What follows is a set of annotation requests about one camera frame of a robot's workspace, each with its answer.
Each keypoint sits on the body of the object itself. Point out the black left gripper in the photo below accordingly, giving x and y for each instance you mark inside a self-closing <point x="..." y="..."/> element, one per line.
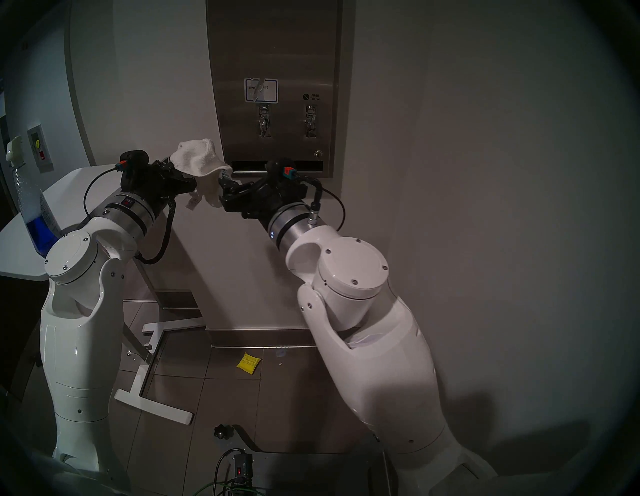
<point x="160" y="185"/>

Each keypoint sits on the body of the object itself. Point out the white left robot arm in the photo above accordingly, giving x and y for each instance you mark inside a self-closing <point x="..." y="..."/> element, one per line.
<point x="80" y="325"/>

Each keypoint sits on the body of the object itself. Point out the white label with blue border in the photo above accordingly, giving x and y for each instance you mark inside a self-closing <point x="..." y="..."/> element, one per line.
<point x="261" y="90"/>

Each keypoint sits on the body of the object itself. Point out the white table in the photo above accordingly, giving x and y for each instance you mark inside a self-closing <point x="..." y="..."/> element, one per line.
<point x="30" y="250"/>

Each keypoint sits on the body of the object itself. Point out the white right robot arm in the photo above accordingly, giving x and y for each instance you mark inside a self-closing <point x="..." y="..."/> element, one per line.
<point x="380" y="340"/>

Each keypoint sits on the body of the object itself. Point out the steel dispenser lever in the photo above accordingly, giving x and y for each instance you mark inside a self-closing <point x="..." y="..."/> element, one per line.
<point x="265" y="122"/>
<point x="310" y="121"/>

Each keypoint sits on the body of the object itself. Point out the grey door frame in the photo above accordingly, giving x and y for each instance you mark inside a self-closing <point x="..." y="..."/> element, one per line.
<point x="80" y="100"/>

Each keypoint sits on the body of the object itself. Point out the yellow sponge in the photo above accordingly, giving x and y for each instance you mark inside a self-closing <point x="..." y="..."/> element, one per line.
<point x="248" y="362"/>

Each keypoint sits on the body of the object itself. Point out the stainless steel wall dispenser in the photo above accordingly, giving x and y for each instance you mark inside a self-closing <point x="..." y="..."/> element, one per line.
<point x="280" y="75"/>

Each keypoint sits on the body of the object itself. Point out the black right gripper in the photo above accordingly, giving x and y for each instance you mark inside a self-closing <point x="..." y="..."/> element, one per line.
<point x="260" y="197"/>

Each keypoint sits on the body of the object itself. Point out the black knob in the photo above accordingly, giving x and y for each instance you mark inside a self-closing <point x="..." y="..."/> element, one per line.
<point x="223" y="431"/>

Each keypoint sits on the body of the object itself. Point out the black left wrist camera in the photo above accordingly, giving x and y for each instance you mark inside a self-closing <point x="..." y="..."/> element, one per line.
<point x="132" y="160"/>

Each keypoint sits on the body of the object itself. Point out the white cloth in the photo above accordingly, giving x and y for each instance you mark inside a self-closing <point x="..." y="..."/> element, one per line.
<point x="200" y="165"/>

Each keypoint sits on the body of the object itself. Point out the black box with red light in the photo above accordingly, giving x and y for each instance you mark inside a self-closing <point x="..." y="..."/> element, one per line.
<point x="242" y="467"/>

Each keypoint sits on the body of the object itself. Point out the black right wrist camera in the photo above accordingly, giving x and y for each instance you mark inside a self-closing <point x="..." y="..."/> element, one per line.
<point x="282" y="170"/>

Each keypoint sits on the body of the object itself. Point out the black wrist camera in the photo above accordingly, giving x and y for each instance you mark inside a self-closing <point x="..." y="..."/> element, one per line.
<point x="282" y="170"/>
<point x="132" y="160"/>

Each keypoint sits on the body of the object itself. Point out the spray bottle with blue liquid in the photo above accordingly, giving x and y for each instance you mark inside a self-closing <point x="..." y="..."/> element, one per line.
<point x="35" y="220"/>

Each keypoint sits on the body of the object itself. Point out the fire extinguisher wall cabinet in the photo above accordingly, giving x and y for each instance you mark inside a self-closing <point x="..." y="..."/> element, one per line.
<point x="40" y="149"/>

